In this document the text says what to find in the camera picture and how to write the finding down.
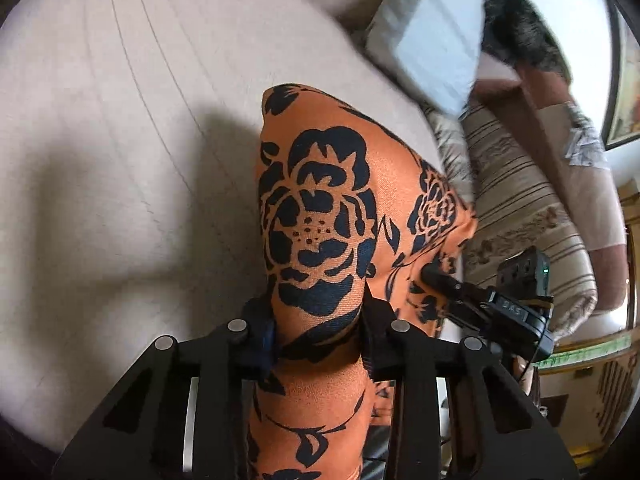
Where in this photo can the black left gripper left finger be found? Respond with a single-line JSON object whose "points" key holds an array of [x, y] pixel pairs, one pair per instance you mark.
{"points": [[181, 410]]}

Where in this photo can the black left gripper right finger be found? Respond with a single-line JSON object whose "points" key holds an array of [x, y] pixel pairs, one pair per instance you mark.
{"points": [[457, 413]]}

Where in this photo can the orange black floral garment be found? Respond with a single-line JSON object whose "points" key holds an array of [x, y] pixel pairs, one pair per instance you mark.
{"points": [[346, 209]]}

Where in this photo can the wooden cabinet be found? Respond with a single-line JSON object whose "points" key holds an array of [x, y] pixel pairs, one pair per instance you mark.
{"points": [[592, 384]]}

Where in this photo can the beige striped pillow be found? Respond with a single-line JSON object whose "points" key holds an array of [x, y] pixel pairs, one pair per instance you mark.
{"points": [[516, 207]]}

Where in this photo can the brown pink blanket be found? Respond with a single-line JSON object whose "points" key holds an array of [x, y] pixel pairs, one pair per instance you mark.
{"points": [[536, 107]]}

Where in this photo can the dark furry item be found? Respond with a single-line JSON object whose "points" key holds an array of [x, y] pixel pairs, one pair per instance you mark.
{"points": [[515, 33]]}

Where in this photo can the light blue pillow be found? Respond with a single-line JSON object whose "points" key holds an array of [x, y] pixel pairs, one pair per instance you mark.
{"points": [[431, 48]]}

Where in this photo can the framed wall picture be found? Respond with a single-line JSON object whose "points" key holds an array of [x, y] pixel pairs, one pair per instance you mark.
{"points": [[621, 123]]}

